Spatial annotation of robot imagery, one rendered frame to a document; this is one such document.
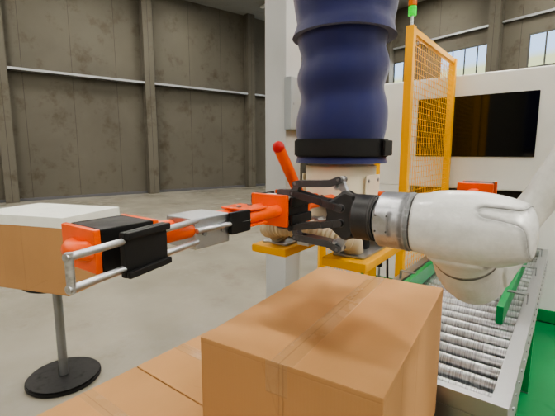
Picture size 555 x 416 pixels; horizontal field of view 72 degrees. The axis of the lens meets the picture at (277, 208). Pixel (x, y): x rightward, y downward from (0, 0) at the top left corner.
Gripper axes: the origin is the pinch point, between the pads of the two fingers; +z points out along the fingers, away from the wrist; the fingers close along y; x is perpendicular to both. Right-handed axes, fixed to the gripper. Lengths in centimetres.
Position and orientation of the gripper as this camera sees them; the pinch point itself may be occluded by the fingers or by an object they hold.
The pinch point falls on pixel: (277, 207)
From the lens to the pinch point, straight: 73.4
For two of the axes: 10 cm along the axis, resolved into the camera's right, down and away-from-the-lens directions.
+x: 5.8, -1.2, 8.0
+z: -8.1, -0.8, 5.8
